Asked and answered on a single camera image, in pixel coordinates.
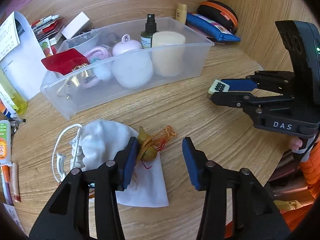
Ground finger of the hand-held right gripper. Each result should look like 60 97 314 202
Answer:
221 70 296 96
208 92 294 109

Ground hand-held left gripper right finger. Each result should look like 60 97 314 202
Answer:
182 137 292 240

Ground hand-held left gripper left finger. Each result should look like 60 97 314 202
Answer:
29 137 139 240

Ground green white mahjong tile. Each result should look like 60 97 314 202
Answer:
209 79 226 95

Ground gourd pendant with tassel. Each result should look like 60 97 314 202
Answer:
136 125 178 168

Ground white drawstring pouch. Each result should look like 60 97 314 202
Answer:
51 119 169 208

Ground clear plastic storage box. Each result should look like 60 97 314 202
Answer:
40 17 215 120

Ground beige candle jar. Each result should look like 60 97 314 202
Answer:
151 31 186 77

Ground white round jar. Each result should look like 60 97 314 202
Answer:
111 52 154 89

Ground green spray bottle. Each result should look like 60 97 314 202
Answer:
140 13 159 50

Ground pink round case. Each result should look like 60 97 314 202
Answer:
112 34 143 57

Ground pink scrunchie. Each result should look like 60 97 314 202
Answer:
83 44 113 61

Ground wooden desktop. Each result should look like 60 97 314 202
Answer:
11 40 297 240

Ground person's right hand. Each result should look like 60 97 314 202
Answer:
291 137 304 152

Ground blue zip pouch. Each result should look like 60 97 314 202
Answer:
186 12 241 42

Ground black orange zip case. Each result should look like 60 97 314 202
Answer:
197 0 239 34

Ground yellow sunscreen bottle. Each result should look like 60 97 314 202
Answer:
175 3 188 25

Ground white cotton ball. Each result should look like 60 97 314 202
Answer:
95 63 112 81

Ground pink brown stacked cushions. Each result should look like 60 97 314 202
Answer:
268 152 316 201

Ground yellow printed bag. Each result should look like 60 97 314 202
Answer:
273 199 301 213

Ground gold foil item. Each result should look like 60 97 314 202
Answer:
67 64 96 86

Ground pale pink pen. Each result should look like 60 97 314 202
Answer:
12 163 22 203

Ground orange jacket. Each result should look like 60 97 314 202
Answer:
284 199 320 232

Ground white orange tube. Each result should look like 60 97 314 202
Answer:
0 119 12 167

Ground white paper card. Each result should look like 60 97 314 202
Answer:
2 203 25 231

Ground tall yellow liquid bottle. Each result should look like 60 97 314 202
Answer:
0 62 28 115

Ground small white box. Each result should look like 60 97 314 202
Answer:
61 12 91 39

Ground stack of red packets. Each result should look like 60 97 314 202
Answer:
31 14 66 56

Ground white paper sheets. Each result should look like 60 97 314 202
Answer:
0 11 48 101

